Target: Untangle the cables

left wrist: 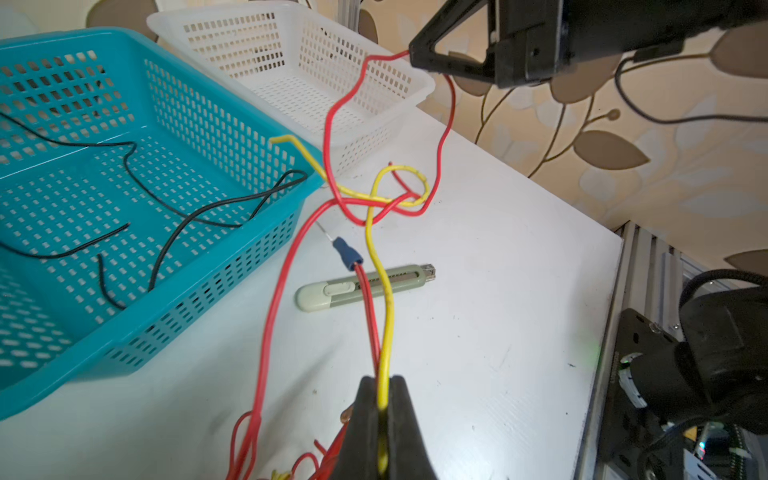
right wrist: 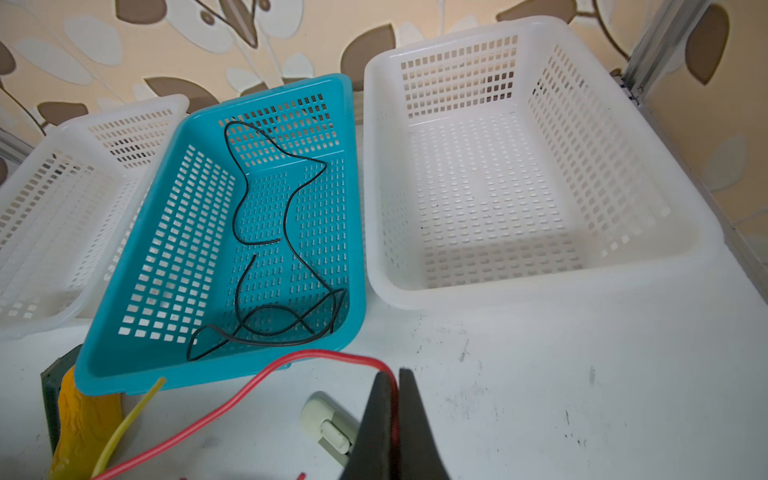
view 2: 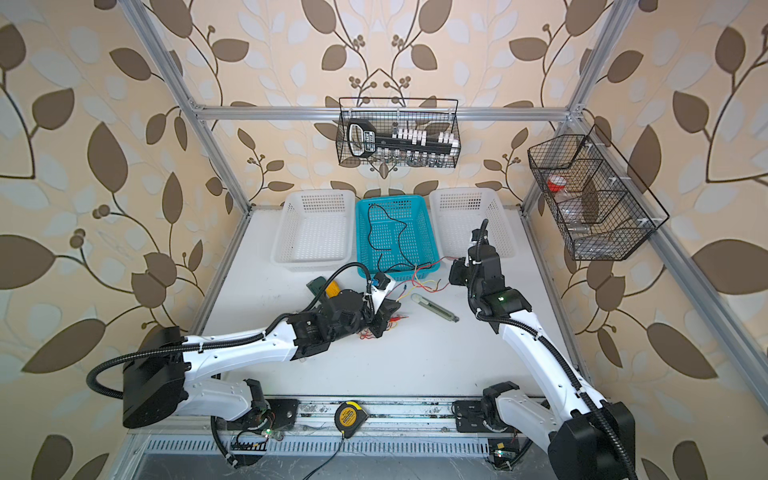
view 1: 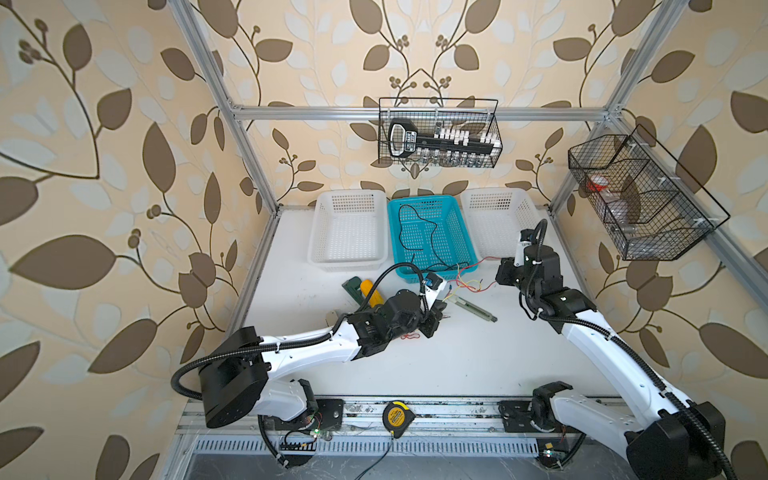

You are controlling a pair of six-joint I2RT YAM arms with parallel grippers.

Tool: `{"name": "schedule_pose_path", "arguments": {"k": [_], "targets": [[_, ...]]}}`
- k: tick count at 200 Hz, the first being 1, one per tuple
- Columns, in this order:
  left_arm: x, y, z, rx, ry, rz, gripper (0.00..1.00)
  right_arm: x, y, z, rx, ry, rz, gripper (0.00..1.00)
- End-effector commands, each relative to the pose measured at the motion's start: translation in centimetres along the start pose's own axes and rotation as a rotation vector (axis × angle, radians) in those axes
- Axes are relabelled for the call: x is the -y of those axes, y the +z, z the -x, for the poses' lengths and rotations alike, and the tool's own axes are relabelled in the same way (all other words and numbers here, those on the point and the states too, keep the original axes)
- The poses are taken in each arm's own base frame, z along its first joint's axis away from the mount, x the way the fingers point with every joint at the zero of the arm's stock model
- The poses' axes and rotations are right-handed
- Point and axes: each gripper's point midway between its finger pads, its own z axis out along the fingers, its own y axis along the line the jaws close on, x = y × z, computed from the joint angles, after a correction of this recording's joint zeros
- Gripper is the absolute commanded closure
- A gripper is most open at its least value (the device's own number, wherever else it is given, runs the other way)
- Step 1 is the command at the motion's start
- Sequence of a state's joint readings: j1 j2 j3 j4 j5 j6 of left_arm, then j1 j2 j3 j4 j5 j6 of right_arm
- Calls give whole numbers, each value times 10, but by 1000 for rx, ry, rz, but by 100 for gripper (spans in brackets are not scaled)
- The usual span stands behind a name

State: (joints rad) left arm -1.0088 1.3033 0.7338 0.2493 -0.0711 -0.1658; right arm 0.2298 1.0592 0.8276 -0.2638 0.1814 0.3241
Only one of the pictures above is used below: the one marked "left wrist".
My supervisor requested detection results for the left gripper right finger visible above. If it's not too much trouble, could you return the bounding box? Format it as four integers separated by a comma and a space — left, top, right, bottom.
384, 376, 438, 480

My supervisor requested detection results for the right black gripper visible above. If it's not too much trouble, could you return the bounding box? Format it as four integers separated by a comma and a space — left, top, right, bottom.
408, 0, 767, 88

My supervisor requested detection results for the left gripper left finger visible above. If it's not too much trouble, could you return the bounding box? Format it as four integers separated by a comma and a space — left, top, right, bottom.
330, 377, 381, 480

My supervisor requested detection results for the yellow cable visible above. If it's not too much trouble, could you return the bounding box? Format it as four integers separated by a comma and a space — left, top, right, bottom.
268, 134, 431, 478

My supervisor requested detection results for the red cable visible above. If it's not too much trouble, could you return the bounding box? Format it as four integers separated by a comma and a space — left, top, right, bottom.
224, 49, 457, 480

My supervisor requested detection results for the black cable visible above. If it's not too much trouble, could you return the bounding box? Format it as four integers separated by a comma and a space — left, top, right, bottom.
0, 110, 310, 311

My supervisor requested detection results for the right white plastic basket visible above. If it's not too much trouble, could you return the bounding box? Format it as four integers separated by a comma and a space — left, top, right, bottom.
147, 1, 435, 173

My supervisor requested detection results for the green utility knife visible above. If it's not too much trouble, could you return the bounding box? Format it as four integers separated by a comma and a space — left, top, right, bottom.
295, 263, 437, 313

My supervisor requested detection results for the teal plastic basket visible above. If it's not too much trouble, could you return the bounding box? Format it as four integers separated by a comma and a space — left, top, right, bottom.
1, 29, 321, 418

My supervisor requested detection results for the aluminium frame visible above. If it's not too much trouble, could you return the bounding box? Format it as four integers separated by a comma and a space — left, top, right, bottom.
572, 0, 768, 480

